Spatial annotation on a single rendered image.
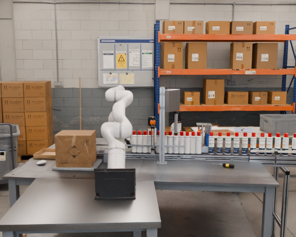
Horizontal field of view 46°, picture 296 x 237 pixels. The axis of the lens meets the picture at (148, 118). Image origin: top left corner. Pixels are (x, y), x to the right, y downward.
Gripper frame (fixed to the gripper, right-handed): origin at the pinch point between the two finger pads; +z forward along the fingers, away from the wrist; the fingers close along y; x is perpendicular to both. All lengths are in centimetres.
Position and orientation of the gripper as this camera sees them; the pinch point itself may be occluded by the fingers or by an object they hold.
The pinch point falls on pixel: (128, 145)
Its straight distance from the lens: 326.1
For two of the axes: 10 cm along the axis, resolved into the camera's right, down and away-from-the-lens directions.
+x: -9.4, 3.3, 1.3
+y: 0.9, -1.5, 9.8
